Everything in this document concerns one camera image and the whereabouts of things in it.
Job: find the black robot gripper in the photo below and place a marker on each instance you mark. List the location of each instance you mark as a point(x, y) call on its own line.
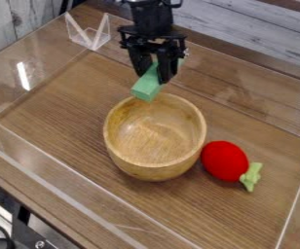
point(152, 36)

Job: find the black table leg bracket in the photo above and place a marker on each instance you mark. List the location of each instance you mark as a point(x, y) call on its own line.
point(31, 233)

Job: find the red plush strawberry toy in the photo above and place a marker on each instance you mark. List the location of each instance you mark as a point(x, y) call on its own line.
point(226, 162)

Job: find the clear acrylic tray walls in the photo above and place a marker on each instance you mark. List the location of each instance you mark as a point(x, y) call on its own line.
point(58, 90)

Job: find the brown wooden bowl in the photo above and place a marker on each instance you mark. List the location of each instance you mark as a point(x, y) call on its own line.
point(154, 138)

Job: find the clear acrylic corner bracket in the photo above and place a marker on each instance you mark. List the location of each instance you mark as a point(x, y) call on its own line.
point(89, 37)

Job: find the green rectangular block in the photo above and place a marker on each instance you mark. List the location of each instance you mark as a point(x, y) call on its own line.
point(148, 86)

